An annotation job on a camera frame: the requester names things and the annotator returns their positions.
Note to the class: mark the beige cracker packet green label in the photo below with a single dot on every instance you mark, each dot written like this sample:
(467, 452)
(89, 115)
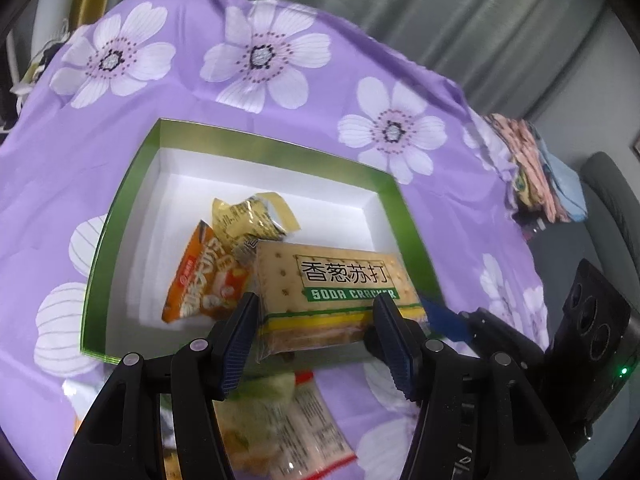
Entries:
(340, 280)

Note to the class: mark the orange panda snack packet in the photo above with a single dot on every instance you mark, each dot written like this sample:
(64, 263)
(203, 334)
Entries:
(200, 282)

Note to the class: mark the yellow green snack packet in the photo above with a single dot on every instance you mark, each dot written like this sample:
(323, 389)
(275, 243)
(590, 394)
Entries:
(245, 435)

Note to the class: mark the wide grey curtain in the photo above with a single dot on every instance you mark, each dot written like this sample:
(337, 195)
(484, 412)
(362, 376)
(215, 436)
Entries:
(450, 20)

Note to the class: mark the green cardboard box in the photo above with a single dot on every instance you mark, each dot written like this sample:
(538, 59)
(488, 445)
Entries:
(175, 200)

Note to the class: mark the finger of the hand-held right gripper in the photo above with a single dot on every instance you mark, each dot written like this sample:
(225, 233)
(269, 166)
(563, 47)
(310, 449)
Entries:
(445, 321)

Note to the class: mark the white air purifier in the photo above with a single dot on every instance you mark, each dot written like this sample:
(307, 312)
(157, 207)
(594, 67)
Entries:
(56, 15)

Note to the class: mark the framed wall painting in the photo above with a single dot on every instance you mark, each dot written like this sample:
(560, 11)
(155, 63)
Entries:
(636, 147)

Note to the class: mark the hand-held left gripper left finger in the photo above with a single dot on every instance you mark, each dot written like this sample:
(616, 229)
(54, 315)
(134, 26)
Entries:
(237, 345)

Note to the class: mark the grey sofa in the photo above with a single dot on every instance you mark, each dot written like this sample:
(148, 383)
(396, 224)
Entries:
(605, 195)

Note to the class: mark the purple floral cloth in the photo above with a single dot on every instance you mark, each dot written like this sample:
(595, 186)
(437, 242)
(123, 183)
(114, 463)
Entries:
(300, 125)

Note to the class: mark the pile of folded clothes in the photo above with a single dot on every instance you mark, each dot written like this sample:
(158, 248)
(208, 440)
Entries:
(540, 170)

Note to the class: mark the gold snack packet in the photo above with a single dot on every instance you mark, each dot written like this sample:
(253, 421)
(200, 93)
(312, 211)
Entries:
(245, 220)

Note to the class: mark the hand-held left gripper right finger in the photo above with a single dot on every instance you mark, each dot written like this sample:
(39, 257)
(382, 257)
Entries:
(395, 347)

